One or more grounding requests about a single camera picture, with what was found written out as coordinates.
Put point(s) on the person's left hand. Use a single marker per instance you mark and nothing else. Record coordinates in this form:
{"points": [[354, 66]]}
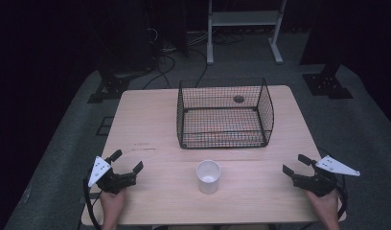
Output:
{"points": [[113, 202]]}

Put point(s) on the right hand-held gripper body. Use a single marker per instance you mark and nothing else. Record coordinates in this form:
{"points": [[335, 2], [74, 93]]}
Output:
{"points": [[324, 179]]}

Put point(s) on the black stand base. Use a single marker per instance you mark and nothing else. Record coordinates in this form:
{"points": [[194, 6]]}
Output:
{"points": [[326, 84], [112, 84]]}

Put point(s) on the white metal stand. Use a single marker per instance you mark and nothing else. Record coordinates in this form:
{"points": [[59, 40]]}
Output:
{"points": [[244, 28]]}

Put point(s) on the white cup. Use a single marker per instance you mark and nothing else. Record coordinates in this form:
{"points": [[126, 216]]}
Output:
{"points": [[208, 176]]}

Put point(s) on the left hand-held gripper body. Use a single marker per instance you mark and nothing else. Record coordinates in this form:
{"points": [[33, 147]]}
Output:
{"points": [[112, 180]]}

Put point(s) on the person's right hand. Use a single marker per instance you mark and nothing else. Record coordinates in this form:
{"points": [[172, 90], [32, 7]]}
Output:
{"points": [[324, 204]]}

